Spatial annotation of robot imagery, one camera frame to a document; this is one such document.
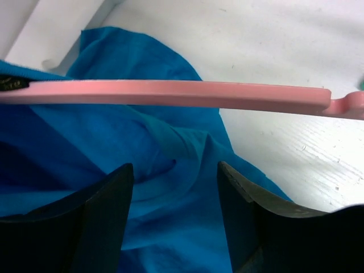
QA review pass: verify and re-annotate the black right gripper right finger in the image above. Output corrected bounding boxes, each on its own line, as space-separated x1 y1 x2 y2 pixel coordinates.
217 162 363 272

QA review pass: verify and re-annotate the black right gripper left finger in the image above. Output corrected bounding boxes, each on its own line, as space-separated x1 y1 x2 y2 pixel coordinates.
1 163 134 272

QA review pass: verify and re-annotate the blue t shirt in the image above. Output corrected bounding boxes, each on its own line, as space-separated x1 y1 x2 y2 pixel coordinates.
0 26 293 273

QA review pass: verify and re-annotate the pink plastic hanger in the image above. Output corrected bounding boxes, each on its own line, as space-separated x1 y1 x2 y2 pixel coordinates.
1 80 363 120

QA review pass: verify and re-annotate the green tank top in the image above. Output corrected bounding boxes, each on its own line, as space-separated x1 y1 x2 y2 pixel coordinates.
358 76 364 91

